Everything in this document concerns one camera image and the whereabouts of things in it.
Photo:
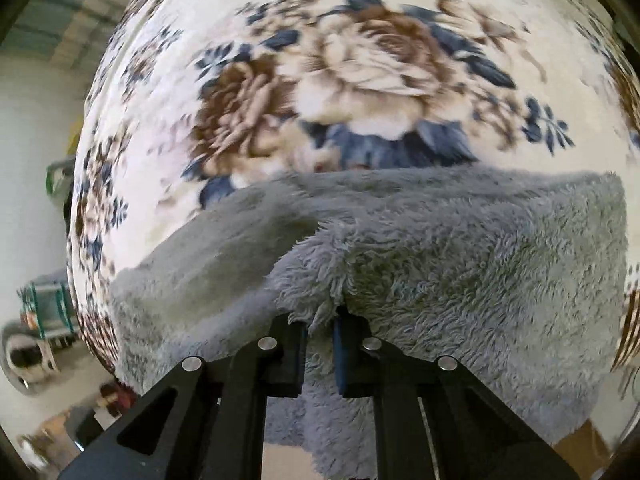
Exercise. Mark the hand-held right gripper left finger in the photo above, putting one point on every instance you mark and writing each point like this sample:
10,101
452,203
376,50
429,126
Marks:
292,360

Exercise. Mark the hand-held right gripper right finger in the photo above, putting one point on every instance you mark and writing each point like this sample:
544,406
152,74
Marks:
341,355

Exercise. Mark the grey fleece pants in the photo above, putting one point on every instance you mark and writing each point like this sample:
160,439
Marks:
450,270

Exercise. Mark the teal shelf rack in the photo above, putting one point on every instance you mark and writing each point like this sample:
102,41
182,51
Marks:
47,310

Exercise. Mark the white round object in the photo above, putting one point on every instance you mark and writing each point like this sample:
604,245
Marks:
25,360

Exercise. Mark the floral bed blanket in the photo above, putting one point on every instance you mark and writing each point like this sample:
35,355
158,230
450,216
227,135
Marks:
350,60

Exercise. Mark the green and white container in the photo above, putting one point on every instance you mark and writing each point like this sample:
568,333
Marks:
60,177

